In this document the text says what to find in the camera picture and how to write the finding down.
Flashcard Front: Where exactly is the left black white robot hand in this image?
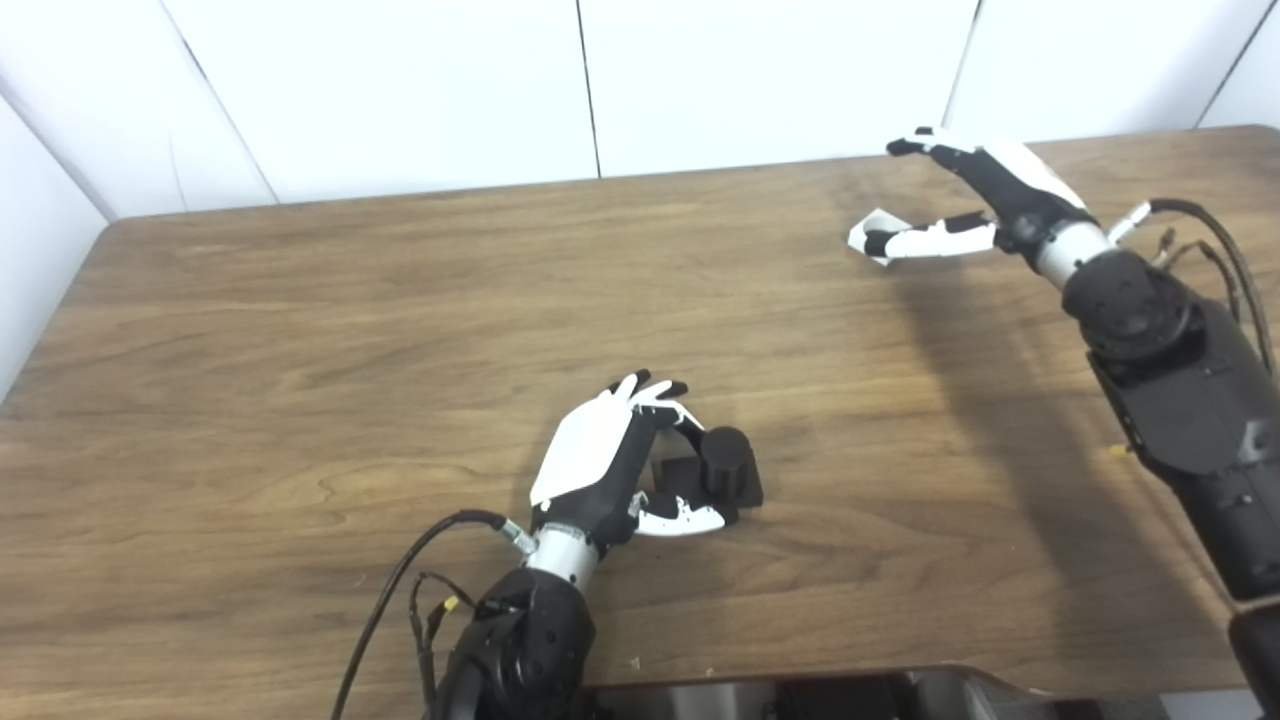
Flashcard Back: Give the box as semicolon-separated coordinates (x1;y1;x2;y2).
528;370;727;553

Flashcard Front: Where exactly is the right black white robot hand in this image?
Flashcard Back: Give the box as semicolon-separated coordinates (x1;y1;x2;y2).
848;126;1099;267

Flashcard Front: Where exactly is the black peg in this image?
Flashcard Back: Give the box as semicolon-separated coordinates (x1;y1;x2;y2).
650;426;764;523

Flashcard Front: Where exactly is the white square piece with hole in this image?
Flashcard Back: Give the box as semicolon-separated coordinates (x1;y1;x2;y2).
848;208;913;267

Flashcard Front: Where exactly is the black robot torso edge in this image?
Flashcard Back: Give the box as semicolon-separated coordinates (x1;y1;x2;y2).
585;668;1171;720

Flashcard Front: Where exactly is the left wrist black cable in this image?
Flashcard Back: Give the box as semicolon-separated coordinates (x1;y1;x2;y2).
330;509;536;720

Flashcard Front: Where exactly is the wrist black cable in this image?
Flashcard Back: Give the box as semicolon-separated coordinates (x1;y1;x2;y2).
1108;198;1276;376
330;509;536;720

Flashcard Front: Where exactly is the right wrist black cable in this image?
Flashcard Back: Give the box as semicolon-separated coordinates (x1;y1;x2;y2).
1108;198;1276;376

